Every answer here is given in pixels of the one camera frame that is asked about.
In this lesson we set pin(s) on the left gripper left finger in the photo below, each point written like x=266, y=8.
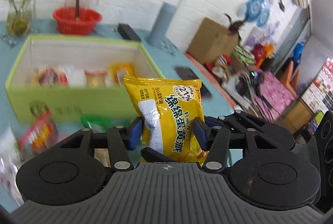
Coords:
x=120, y=140

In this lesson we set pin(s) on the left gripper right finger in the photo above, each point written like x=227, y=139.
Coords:
x=215, y=141

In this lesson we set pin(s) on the yellow egg yolk pie packet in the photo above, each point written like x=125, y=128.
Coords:
x=168, y=108

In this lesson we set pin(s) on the green cardboard snack box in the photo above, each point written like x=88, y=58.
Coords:
x=69, y=76

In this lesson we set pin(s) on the red snack packet on table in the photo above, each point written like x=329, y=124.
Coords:
x=41, y=135

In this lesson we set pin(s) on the brown cardboard box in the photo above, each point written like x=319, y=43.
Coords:
x=212, y=40

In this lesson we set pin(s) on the black rectangular box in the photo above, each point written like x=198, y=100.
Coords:
x=127, y=32

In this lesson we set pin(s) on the grey cylinder speaker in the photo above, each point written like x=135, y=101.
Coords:
x=161, y=24

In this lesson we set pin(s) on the red plastic basket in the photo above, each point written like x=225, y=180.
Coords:
x=68, y=23

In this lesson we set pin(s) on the blue paper fan decoration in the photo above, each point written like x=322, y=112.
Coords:
x=256, y=11

